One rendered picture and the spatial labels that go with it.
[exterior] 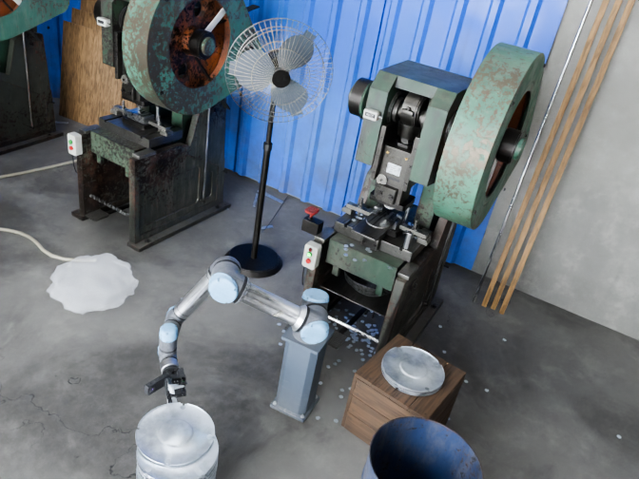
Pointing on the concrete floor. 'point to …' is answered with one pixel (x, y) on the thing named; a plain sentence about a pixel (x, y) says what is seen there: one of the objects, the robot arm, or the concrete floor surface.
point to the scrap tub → (419, 452)
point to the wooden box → (389, 396)
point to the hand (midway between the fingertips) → (171, 408)
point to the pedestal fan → (286, 59)
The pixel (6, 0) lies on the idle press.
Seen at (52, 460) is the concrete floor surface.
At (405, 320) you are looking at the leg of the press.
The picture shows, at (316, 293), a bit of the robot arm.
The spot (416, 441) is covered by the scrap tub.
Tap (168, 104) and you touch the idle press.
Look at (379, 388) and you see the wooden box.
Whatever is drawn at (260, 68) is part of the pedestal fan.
